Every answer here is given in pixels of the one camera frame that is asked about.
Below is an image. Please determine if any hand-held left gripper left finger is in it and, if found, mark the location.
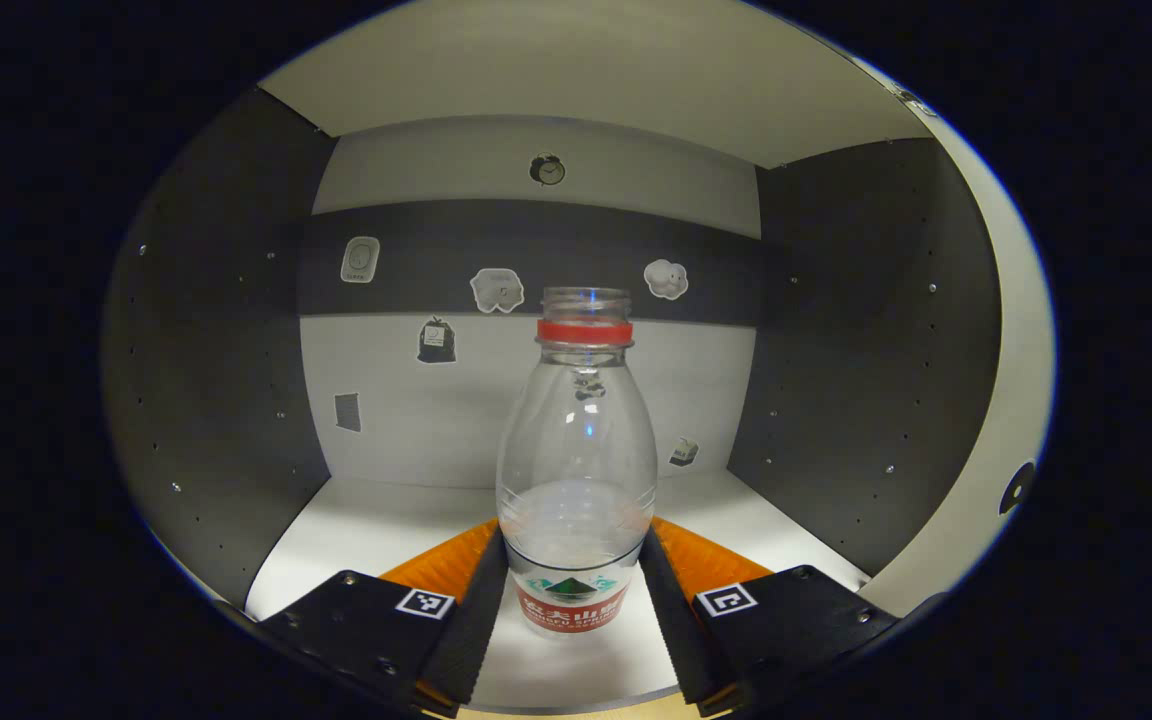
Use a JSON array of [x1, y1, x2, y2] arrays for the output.
[[258, 517, 510, 717]]

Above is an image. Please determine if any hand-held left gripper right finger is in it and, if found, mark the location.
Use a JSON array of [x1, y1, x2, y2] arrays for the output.
[[639, 515, 900, 717]]

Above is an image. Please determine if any clear plastic water bottle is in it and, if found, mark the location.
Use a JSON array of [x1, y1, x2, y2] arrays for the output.
[[495, 287, 659, 638]]

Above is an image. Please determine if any white cabinet door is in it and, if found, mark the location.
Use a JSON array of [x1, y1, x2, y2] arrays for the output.
[[861, 60, 1059, 618]]

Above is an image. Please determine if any white cabinet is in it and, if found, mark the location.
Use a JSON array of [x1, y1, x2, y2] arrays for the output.
[[101, 0, 1002, 713]]

